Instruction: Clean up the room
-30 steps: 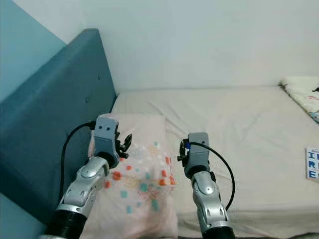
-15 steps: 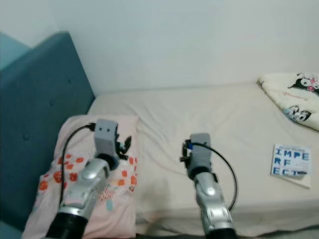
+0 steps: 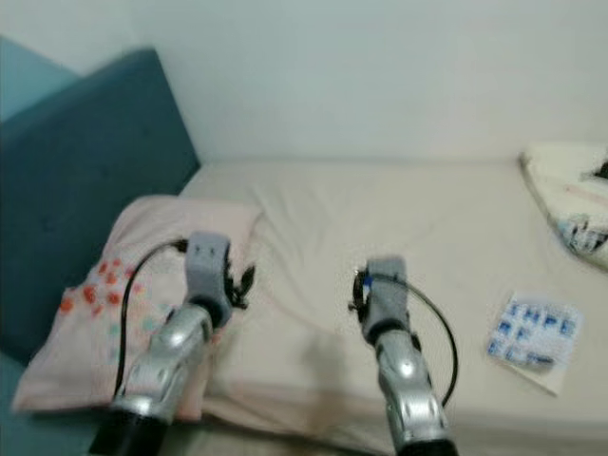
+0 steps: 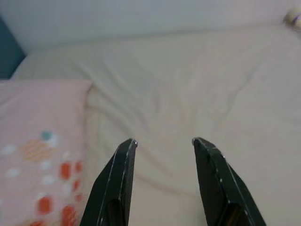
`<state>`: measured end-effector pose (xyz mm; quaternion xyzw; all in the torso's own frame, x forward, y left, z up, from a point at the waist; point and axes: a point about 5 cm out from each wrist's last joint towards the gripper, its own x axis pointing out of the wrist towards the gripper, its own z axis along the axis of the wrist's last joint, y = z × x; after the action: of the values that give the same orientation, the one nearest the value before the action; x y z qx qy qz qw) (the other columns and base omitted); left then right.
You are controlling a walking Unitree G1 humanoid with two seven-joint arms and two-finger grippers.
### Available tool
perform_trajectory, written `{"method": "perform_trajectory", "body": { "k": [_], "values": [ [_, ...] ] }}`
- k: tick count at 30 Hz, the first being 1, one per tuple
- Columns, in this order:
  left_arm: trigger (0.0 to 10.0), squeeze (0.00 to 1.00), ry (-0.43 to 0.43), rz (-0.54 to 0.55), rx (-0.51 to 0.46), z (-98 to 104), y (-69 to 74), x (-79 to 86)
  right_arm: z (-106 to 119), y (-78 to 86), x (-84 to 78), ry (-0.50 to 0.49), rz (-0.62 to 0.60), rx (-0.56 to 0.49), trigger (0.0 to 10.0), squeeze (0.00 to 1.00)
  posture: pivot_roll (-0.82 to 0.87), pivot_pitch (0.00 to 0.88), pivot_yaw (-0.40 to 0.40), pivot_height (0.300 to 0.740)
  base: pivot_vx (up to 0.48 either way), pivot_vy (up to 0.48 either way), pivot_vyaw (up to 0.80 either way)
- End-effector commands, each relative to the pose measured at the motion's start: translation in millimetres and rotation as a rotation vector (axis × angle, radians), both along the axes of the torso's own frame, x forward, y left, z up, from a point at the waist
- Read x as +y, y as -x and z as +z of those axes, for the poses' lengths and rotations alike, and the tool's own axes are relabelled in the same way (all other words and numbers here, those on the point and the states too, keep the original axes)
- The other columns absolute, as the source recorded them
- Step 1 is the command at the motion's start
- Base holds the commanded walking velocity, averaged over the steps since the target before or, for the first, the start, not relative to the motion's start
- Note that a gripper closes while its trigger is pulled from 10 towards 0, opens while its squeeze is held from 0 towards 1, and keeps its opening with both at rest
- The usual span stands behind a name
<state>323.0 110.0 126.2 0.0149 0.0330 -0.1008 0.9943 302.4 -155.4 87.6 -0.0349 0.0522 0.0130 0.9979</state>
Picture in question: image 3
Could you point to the pink patterned pillow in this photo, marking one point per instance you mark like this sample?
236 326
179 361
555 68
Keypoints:
95 285

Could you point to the white book blue letters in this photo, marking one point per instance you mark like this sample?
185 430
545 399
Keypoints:
532 328

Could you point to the mattress with cream sheet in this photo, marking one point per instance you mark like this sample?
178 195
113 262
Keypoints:
389 218

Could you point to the blue upholstered headboard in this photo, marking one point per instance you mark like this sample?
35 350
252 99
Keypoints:
95 171

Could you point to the cream cartoon print blanket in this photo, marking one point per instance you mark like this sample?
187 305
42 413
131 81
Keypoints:
565 190

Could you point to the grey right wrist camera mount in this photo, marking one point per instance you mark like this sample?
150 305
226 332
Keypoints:
388 294

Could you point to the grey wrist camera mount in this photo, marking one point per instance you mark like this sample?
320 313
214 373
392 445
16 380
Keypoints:
388 294
207 266

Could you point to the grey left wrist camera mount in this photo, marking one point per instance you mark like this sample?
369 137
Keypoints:
207 266

